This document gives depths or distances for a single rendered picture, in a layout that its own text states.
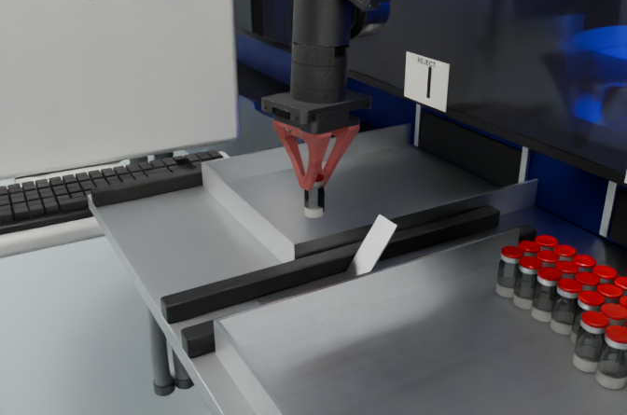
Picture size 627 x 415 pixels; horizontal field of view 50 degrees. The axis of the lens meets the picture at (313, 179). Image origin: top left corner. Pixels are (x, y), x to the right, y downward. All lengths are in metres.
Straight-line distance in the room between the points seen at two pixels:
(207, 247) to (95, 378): 1.32
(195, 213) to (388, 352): 0.34
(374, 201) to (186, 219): 0.23
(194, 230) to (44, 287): 1.75
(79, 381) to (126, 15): 1.17
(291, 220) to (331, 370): 0.28
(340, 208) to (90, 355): 1.41
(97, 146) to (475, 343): 0.80
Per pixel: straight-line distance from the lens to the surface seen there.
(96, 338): 2.18
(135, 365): 2.05
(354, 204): 0.83
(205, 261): 0.72
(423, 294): 0.66
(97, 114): 1.20
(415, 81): 0.88
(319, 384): 0.54
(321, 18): 0.64
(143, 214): 0.83
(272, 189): 0.87
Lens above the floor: 1.23
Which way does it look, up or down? 23 degrees down
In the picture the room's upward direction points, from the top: straight up
